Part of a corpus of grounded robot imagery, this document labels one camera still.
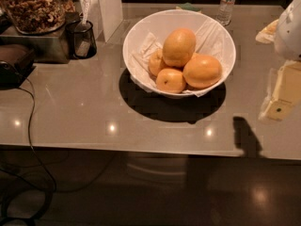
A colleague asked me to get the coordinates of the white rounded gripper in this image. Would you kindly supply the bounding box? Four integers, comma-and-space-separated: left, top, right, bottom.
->
255, 0, 301, 121

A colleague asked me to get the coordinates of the large orange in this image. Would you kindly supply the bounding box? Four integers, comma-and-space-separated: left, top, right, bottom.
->
163, 28, 197, 68
182, 53, 222, 89

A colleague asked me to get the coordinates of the white bowl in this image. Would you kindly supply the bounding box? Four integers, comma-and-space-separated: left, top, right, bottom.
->
122, 8, 237, 100

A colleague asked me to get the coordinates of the front small orange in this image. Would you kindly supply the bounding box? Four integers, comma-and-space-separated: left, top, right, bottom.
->
156, 68, 186, 93

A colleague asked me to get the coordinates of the left hidden orange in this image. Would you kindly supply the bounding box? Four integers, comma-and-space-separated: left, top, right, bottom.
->
148, 48, 166, 76

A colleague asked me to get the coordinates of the white paper liner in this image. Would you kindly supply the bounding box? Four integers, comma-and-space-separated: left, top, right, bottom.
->
129, 17, 234, 98

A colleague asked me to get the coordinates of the clear plastic water bottle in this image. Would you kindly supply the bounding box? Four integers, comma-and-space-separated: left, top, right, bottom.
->
216, 0, 236, 26

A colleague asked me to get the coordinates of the green sponge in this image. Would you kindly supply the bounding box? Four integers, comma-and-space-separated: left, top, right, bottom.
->
176, 3, 201, 13

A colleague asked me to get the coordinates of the black mesh cup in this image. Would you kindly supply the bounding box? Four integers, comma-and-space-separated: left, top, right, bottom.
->
65, 21, 97, 59

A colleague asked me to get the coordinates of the white spoon with tag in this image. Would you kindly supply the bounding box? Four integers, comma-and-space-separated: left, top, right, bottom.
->
74, 0, 91, 32

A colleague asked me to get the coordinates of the glass jar of granola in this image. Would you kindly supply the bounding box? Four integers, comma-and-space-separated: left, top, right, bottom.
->
0, 0, 65, 35

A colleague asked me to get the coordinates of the black device on left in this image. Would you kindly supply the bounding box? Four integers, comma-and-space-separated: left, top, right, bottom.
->
0, 44, 35, 89

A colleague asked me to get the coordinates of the white pillar post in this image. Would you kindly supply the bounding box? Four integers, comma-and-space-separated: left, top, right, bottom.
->
88, 0, 123, 42

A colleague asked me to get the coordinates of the black cable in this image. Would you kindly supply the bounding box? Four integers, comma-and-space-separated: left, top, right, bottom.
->
0, 77, 117, 226

